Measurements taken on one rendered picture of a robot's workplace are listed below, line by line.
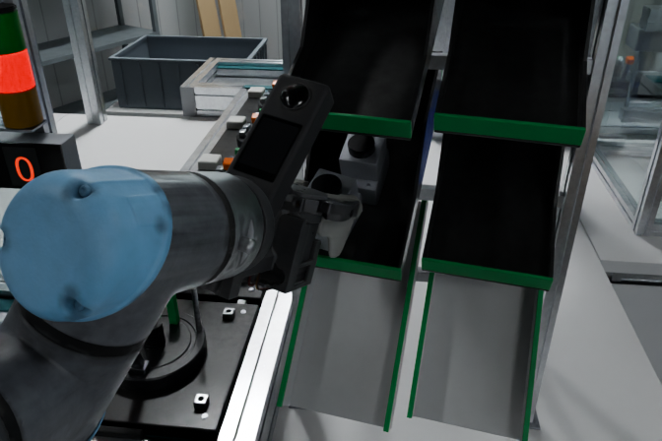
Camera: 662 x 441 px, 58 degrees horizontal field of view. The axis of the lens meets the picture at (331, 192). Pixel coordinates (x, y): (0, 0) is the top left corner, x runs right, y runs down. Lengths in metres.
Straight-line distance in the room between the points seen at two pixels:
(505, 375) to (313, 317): 0.24
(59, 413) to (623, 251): 1.21
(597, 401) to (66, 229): 0.87
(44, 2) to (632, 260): 4.05
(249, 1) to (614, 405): 5.08
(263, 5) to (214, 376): 4.94
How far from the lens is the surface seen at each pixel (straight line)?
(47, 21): 4.67
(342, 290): 0.77
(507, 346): 0.77
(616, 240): 1.43
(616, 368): 1.10
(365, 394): 0.76
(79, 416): 0.36
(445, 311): 0.77
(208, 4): 4.88
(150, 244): 0.31
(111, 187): 0.30
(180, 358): 0.86
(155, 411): 0.82
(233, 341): 0.89
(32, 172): 0.92
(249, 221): 0.39
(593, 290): 1.26
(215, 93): 1.96
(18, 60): 0.88
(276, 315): 0.95
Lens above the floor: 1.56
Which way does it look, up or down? 28 degrees down
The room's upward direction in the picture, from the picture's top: straight up
